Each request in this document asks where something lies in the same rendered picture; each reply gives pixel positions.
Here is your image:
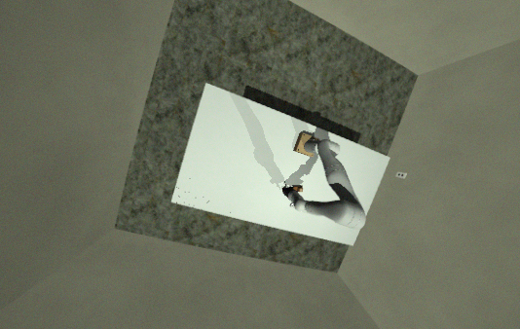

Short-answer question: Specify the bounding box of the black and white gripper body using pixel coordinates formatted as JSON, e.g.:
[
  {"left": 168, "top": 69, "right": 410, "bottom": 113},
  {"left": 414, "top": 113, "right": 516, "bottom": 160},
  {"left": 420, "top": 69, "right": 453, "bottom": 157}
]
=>
[{"left": 283, "top": 186, "right": 300, "bottom": 208}]

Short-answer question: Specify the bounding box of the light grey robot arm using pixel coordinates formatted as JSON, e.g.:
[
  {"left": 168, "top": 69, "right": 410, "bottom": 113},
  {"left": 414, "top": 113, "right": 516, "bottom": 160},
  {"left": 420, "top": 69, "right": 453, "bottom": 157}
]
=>
[{"left": 291, "top": 139, "right": 366, "bottom": 229}]

